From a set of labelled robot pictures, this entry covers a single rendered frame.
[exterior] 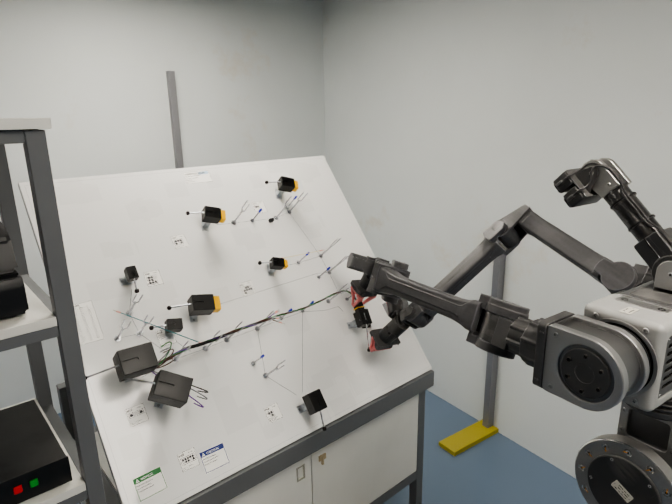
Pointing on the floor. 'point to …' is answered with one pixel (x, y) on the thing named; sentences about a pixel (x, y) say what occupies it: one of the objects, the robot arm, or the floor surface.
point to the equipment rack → (49, 315)
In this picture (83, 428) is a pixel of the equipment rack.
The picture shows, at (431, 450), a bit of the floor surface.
